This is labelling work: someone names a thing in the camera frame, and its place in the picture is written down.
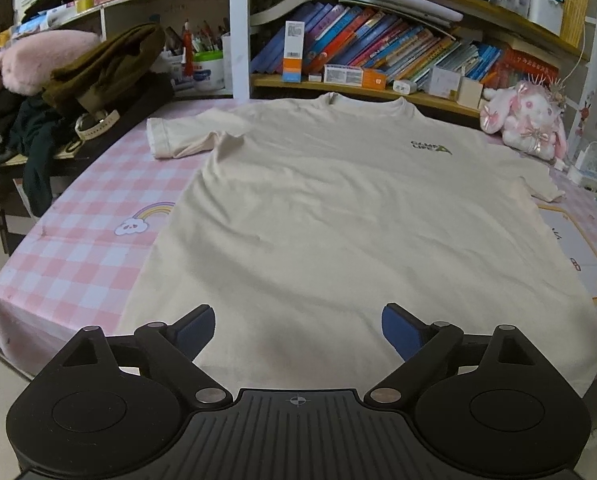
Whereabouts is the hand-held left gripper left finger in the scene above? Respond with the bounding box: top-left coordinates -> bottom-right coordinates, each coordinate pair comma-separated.
61,303 -> 230,409

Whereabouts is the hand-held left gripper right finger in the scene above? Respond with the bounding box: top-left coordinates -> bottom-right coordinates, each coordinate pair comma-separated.
368,302 -> 537,407

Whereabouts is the cream t-shirt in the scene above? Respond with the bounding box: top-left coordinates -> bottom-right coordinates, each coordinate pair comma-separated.
118,92 -> 597,398

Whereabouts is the pink checked tablecloth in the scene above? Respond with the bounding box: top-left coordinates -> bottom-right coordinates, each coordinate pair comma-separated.
0,95 -> 597,401

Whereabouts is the pink plush bunny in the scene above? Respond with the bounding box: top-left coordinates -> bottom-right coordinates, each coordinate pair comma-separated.
480,79 -> 570,162

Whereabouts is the white wrist watch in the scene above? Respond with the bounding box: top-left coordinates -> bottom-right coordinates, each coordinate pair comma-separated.
73,109 -> 120,142

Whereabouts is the dark green garment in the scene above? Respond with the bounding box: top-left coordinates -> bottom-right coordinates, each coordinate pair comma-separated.
7,94 -> 65,219

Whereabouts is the small cream box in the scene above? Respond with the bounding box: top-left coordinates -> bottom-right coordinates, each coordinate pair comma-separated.
457,79 -> 484,110

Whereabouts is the small orange box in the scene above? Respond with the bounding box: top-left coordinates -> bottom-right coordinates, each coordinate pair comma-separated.
361,68 -> 388,92

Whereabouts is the white square box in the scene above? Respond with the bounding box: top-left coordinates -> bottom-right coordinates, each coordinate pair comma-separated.
424,66 -> 462,97

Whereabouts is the white pen holder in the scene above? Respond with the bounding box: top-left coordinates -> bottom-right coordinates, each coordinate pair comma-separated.
190,50 -> 226,92

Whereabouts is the white and orange flat box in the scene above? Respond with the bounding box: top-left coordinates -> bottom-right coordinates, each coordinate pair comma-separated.
323,63 -> 364,86

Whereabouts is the olive green garment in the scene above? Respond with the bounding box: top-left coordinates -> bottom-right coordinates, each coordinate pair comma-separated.
43,23 -> 167,112

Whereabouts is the row of colourful books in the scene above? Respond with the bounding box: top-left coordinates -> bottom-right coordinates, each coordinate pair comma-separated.
251,1 -> 561,92

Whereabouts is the tall orange and blue box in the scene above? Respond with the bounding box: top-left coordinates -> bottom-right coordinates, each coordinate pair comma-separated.
283,20 -> 305,84

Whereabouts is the pink fluffy garment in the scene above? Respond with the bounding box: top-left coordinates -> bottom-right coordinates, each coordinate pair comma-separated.
0,29 -> 102,97

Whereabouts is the white side shelf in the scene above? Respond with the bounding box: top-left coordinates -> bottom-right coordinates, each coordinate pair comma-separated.
13,0 -> 232,98

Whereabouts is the thick lying book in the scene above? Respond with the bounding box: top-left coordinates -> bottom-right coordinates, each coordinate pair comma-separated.
250,0 -> 313,27

